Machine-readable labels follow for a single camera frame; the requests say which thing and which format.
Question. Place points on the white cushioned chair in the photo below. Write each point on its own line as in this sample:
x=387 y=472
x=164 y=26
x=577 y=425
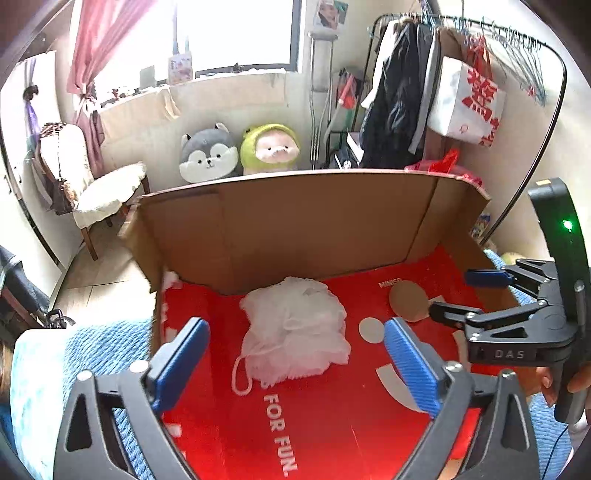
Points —
x=64 y=178

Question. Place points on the round brown powder puff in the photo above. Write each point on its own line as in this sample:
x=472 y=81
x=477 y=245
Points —
x=409 y=301

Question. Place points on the blue knitted blanket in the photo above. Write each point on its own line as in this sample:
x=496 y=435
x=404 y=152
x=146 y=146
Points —
x=69 y=382

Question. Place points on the white mesh bath sponge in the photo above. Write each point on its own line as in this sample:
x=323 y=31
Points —
x=297 y=329

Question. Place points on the red lined cardboard box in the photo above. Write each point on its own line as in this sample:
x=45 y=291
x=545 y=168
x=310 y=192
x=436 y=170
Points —
x=293 y=274

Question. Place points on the person's right hand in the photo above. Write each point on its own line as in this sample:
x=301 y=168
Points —
x=540 y=380

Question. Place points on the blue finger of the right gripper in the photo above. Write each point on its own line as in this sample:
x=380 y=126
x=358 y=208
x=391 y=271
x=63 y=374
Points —
x=451 y=314
x=488 y=278

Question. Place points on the pink plastic bag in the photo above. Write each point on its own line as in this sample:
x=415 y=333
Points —
x=447 y=165

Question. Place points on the dark hanging jacket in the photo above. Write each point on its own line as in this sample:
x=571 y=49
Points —
x=391 y=135

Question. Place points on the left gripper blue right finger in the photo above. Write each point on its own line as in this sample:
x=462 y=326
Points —
x=419 y=365

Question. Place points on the white bag red characters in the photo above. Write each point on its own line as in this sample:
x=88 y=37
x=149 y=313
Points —
x=468 y=106

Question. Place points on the green hooded pig plush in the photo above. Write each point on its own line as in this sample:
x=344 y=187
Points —
x=269 y=148

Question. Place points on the white wardrobe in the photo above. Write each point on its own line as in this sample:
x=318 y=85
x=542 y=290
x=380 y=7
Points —
x=59 y=234

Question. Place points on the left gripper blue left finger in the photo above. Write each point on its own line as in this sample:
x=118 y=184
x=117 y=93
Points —
x=172 y=365

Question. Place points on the pink curtain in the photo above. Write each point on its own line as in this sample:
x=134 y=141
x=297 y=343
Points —
x=98 y=28

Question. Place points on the grey husky plush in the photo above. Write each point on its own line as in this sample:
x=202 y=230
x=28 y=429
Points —
x=209 y=154

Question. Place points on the black clothes rack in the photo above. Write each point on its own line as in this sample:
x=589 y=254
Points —
x=535 y=78

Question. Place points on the metal crutch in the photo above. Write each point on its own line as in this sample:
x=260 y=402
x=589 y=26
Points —
x=322 y=47

